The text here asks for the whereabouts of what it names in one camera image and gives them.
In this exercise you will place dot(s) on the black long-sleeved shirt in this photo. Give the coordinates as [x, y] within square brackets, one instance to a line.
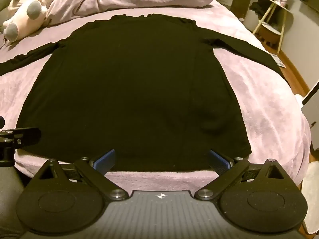
[129, 92]

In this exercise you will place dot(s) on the white box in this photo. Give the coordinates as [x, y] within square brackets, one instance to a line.
[310, 102]

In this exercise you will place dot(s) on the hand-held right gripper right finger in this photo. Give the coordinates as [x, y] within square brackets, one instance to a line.
[219, 159]

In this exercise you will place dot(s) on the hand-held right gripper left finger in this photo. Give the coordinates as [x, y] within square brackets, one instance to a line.
[106, 159]

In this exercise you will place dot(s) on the grey cloth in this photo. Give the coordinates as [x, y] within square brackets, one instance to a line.
[11, 199]

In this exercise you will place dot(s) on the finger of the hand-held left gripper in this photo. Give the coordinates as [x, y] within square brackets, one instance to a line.
[23, 133]

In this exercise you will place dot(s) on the printed paper sheet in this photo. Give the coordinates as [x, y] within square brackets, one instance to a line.
[279, 61]

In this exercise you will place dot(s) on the white fluffy rug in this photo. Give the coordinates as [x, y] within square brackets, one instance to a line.
[311, 194]

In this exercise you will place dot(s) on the small wooden side table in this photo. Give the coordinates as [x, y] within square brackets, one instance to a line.
[280, 7]

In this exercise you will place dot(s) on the dark cloth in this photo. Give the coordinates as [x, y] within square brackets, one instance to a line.
[259, 7]

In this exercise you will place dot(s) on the brown footed pot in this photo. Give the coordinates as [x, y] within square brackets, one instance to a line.
[270, 33]

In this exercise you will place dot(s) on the pink plush toy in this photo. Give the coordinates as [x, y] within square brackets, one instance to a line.
[27, 12]

